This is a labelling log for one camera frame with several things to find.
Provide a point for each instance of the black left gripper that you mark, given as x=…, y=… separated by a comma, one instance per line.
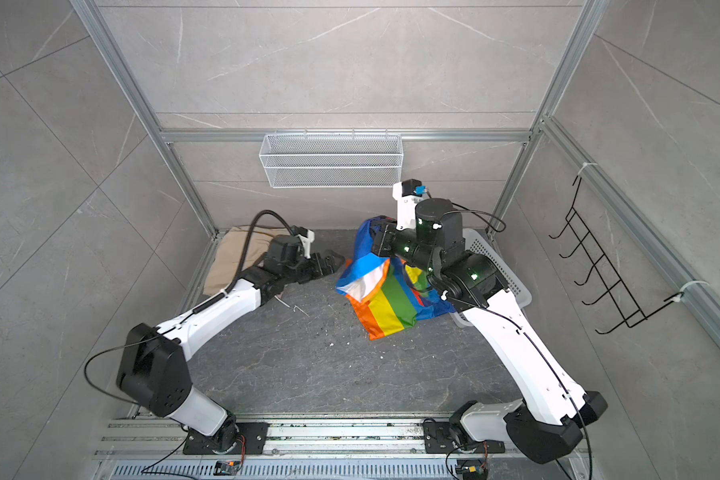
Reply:
x=321, y=269

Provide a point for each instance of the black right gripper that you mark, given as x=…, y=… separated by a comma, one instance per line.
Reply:
x=385, y=244

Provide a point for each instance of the multicolour orange blue shorts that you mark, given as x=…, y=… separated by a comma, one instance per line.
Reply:
x=387, y=295

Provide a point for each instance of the beige shorts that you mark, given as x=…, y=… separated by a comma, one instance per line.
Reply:
x=228, y=255

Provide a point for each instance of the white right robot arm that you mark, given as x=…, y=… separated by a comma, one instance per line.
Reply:
x=551, y=417

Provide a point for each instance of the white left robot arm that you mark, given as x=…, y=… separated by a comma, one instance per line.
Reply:
x=153, y=372

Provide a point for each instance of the white plastic laundry basket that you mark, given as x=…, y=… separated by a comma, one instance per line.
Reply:
x=487, y=285

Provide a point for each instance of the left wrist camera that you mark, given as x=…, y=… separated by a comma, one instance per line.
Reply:
x=306, y=237

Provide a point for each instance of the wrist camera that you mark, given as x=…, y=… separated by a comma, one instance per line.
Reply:
x=407, y=195
x=306, y=237

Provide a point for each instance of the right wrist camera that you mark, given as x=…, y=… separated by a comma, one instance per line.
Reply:
x=407, y=195

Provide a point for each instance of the white wire wall basket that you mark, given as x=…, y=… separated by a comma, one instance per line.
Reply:
x=336, y=160

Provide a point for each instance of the black wire hook rack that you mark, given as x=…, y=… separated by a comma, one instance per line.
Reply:
x=603, y=268

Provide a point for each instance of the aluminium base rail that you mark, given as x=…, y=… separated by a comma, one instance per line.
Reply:
x=321, y=446

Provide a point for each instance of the aluminium frame post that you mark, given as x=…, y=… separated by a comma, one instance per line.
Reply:
x=93, y=21

